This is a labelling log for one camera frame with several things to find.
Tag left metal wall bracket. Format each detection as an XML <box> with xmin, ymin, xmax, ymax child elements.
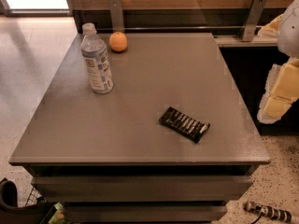
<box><xmin>108</xmin><ymin>0</ymin><xmax>124</xmax><ymax>32</ymax></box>

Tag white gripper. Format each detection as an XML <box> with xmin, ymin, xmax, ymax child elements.
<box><xmin>257</xmin><ymin>0</ymin><xmax>299</xmax><ymax>124</ymax></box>

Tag lower grey drawer front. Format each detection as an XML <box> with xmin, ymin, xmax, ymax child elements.
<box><xmin>65</xmin><ymin>205</ymin><xmax>227</xmax><ymax>223</ymax></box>

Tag black wire basket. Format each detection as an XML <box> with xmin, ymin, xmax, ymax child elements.
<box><xmin>0</xmin><ymin>177</ymin><xmax>54</xmax><ymax>224</ymax></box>

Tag grey drawer cabinet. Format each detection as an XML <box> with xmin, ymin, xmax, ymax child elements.
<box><xmin>8</xmin><ymin>32</ymin><xmax>271</xmax><ymax>224</ymax></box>

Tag grey drawer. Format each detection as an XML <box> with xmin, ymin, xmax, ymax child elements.
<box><xmin>65</xmin><ymin>205</ymin><xmax>227</xmax><ymax>223</ymax></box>
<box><xmin>32</xmin><ymin>175</ymin><xmax>252</xmax><ymax>203</ymax></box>

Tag black striped cylindrical tool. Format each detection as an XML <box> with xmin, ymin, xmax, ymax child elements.
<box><xmin>243</xmin><ymin>201</ymin><xmax>298</xmax><ymax>224</ymax></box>

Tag upper grey drawer front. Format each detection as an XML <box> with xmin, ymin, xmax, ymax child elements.
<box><xmin>32</xmin><ymin>175</ymin><xmax>252</xmax><ymax>203</ymax></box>

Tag right metal wall bracket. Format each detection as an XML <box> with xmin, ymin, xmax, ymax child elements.
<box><xmin>240</xmin><ymin>0</ymin><xmax>267</xmax><ymax>41</ymax></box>

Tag black rxbar chocolate bar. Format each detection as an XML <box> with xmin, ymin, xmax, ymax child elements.
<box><xmin>159</xmin><ymin>107</ymin><xmax>210</xmax><ymax>143</ymax></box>

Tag grey side shelf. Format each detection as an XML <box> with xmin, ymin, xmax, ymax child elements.
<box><xmin>214</xmin><ymin>35</ymin><xmax>278</xmax><ymax>48</ymax></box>

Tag green snack package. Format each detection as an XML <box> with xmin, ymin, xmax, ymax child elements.
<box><xmin>48</xmin><ymin>203</ymin><xmax>72</xmax><ymax>224</ymax></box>

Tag clear plastic water bottle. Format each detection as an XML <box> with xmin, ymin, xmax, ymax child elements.
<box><xmin>81</xmin><ymin>23</ymin><xmax>114</xmax><ymax>94</ymax></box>

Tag metal wall bracket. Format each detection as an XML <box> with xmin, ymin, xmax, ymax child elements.
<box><xmin>108</xmin><ymin>0</ymin><xmax>124</xmax><ymax>32</ymax></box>
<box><xmin>240</xmin><ymin>0</ymin><xmax>267</xmax><ymax>41</ymax></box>

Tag orange fruit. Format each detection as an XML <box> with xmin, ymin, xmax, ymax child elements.
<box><xmin>109</xmin><ymin>32</ymin><xmax>128</xmax><ymax>52</ymax></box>

